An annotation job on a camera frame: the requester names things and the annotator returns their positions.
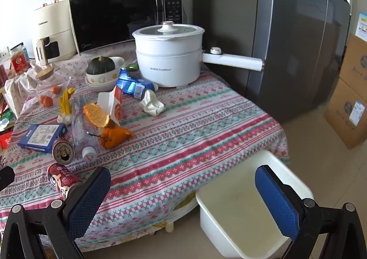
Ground cardboard box with label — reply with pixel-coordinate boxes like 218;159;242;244
324;78;367;149

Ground red printed can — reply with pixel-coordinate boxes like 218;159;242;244
47;162;84;201

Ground blue and white box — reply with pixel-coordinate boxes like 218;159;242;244
357;13;367;37

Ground striped patterned tablecloth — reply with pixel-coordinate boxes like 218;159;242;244
0;55;290;244

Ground silver can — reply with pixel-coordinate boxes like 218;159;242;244
52;138;76;165

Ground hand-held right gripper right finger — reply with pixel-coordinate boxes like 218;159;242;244
255;164;367;259

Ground white printed bowl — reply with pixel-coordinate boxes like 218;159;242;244
85;57;126;85

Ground blue carton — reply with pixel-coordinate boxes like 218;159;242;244
116;69;158;99

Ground jar with red label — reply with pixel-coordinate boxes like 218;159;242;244
9;46;30;74

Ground dark green squash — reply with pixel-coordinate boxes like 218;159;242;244
86;56;115;75

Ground white plastic bin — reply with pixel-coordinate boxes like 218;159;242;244
196;150;314;258

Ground yellow floral cloth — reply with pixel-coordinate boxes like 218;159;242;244
170;192;199;212

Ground white electric cooking pot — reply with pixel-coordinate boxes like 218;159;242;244
132;21;264;88

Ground white tissue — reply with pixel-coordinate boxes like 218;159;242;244
139;90;166;117

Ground black microwave oven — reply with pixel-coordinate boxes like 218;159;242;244
68;0;193;55

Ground orange peel with stem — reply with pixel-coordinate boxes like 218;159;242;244
99;126;135;149

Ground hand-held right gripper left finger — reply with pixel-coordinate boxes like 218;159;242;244
0;166;112;259

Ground red packet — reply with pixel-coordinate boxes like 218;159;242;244
0;132;12;150

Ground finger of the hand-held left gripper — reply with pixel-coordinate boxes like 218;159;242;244
0;165;15;191

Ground glass jar with wooden lid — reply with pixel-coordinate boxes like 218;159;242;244
34;66;72;107

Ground red and white fries carton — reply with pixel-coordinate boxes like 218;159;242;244
97;85;124;128

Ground cream air fryer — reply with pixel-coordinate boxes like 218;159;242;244
31;0;78;66

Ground clear plastic bottle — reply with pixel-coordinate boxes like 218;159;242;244
72;96;98;162

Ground orange peel with pith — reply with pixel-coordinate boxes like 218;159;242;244
83;103;111;128

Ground yellow wrapper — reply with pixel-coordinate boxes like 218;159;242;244
59;87;75;116

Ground grey refrigerator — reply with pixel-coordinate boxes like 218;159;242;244
189;0;354;123

